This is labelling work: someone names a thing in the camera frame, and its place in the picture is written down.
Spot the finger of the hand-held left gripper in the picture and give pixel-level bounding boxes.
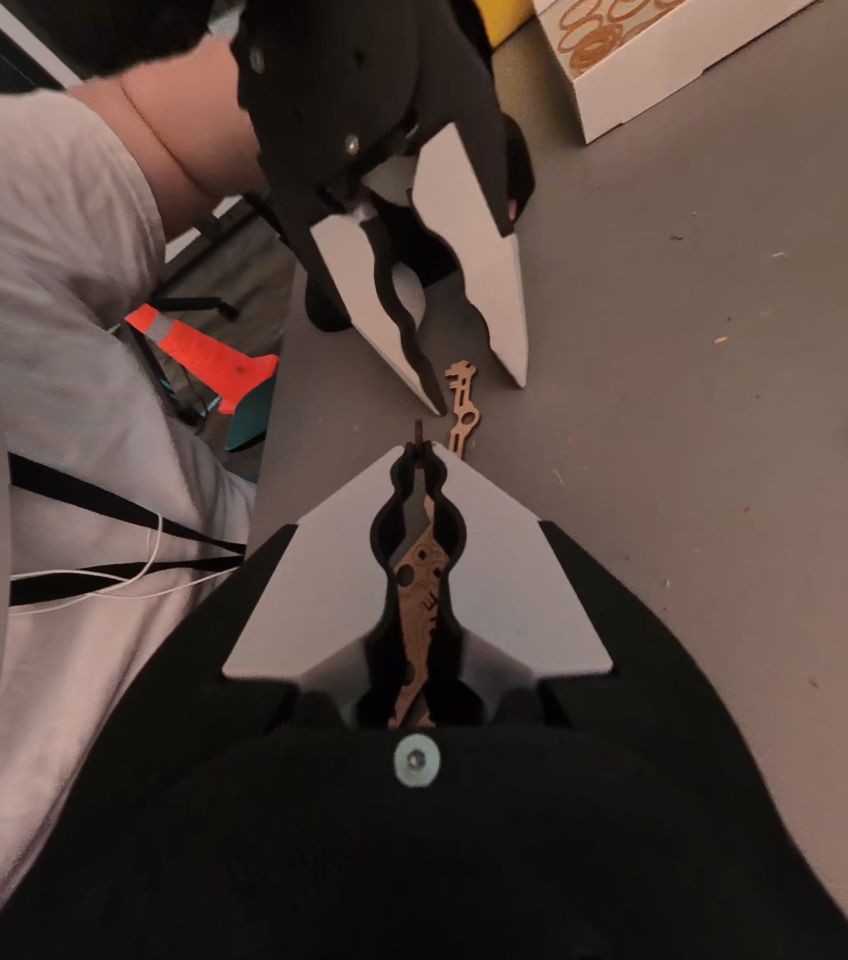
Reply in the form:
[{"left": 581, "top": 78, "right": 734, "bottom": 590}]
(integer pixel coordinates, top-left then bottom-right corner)
[
  {"left": 407, "top": 121, "right": 530, "bottom": 390},
  {"left": 308, "top": 204, "right": 449, "bottom": 418}
]

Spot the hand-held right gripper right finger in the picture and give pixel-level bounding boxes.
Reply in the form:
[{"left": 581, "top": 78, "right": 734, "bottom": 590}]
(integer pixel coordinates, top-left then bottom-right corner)
[{"left": 422, "top": 442, "right": 614, "bottom": 727}]

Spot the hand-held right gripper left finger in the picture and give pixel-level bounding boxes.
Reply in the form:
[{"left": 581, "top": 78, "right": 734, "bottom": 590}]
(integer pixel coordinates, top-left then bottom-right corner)
[{"left": 221, "top": 442, "right": 429, "bottom": 726}]

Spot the engraved wooden model part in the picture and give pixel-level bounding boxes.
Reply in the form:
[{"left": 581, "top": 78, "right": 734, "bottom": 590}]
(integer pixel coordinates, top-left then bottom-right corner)
[{"left": 386, "top": 420, "right": 446, "bottom": 730}]

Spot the small ringed wooden model part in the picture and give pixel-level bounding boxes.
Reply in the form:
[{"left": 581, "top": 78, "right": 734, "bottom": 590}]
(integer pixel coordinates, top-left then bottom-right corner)
[{"left": 444, "top": 360, "right": 484, "bottom": 461}]

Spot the person's left forearm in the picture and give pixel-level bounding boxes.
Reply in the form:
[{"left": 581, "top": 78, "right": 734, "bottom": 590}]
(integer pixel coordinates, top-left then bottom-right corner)
[{"left": 67, "top": 33, "right": 269, "bottom": 205}]

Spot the yellow box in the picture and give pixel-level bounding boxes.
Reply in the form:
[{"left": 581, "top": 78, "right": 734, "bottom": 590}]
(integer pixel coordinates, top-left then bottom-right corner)
[{"left": 482, "top": 0, "right": 538, "bottom": 51}]

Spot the black chair base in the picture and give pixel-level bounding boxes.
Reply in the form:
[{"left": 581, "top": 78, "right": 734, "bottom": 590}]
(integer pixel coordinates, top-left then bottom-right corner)
[{"left": 145, "top": 193, "right": 262, "bottom": 325}]

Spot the orange traffic cone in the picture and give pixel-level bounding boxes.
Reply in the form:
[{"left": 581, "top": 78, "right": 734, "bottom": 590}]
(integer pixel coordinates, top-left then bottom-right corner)
[{"left": 125, "top": 303, "right": 280, "bottom": 416}]

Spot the teal chair seat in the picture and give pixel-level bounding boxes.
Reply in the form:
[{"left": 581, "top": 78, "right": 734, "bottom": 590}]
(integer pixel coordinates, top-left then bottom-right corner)
[{"left": 223, "top": 372, "right": 277, "bottom": 454}]

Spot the dark cloth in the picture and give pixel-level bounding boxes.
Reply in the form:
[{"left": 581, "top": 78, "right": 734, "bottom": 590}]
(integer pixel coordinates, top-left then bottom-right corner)
[{"left": 19, "top": 0, "right": 247, "bottom": 81}]

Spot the white cardboard box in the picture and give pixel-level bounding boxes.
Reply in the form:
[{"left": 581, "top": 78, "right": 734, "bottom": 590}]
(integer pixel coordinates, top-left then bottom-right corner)
[{"left": 531, "top": 0, "right": 821, "bottom": 146}]

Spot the person in white shirt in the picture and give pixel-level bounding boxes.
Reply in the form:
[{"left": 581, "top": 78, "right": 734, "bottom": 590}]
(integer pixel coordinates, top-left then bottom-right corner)
[{"left": 0, "top": 88, "right": 262, "bottom": 960}]

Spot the thin white cable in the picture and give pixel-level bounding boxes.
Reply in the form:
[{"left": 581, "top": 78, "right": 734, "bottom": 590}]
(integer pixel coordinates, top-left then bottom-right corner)
[{"left": 8, "top": 513, "right": 242, "bottom": 618}]

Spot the black lanyard strap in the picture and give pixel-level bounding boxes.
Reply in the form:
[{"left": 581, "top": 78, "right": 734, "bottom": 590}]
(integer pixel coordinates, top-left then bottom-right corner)
[{"left": 8, "top": 451, "right": 247, "bottom": 609}]

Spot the wooden ring parts sheet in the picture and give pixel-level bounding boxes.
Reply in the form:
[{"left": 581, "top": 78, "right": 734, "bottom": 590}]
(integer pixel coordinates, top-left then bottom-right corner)
[{"left": 555, "top": 0, "right": 695, "bottom": 78}]

